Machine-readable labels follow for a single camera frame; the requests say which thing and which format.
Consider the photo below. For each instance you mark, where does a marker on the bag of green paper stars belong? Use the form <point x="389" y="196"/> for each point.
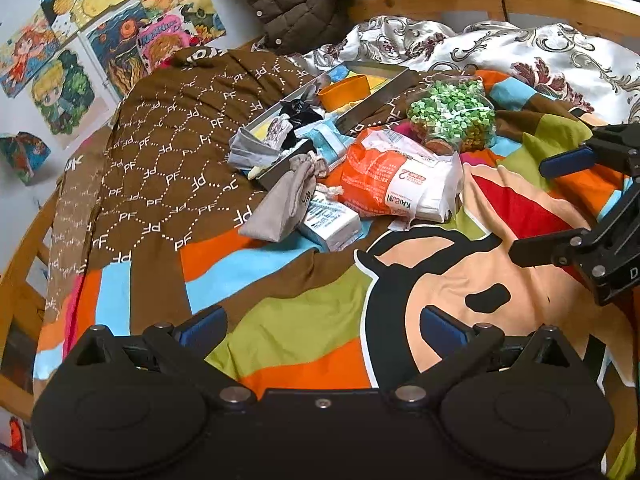
<point x="452" y="115"/>

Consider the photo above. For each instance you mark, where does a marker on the blond boy diamond painting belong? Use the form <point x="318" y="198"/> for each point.
<point x="68" y="101"/>

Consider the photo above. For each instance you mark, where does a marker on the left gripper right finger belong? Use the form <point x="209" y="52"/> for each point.
<point x="464" y="350"/>

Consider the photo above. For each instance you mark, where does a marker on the orange elastic band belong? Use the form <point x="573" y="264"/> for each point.
<point x="340" y="93"/>

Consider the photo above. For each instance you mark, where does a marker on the red haired girl painting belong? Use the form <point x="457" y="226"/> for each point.
<point x="26" y="52"/>

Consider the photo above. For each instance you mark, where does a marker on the grey face mask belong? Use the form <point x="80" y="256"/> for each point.
<point x="247" y="152"/>

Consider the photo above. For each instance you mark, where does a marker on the colourful cartoon monkey bedsheet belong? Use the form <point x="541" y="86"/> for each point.
<point x="323" y="338"/>

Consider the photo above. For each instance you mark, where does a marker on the pink girl diamond painting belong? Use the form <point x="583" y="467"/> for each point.
<point x="159" y="40"/>

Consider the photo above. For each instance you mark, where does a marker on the curled colourful poster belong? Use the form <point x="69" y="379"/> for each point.
<point x="25" y="153"/>

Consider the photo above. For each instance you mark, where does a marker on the grey drawstring pouch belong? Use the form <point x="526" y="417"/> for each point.
<point x="287" y="202"/>

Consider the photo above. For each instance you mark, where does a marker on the brown PF patterned blanket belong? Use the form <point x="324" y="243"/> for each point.
<point x="140" y="190"/>

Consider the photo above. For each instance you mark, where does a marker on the orange white tissue pack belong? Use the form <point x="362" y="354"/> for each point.
<point x="384" y="173"/>

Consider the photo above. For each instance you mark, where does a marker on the dark navy cloth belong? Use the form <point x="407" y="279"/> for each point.
<point x="297" y="113"/>

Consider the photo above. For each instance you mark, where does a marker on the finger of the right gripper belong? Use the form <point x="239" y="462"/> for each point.
<point x="554" y="248"/>
<point x="569" y="162"/>

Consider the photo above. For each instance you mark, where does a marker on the white floral satin quilt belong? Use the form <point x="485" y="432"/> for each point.
<point x="556" y="60"/>

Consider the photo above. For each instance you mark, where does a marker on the dark night sunflower painting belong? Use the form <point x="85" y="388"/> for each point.
<point x="114" y="43"/>

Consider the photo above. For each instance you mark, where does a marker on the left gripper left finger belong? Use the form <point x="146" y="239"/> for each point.
<point x="180" y="352"/>

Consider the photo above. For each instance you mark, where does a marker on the metal tray with cartoon print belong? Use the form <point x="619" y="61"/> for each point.
<point x="386" y="82"/>

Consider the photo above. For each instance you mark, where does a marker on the blue white tissue packet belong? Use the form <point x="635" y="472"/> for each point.
<point x="330" y="224"/>

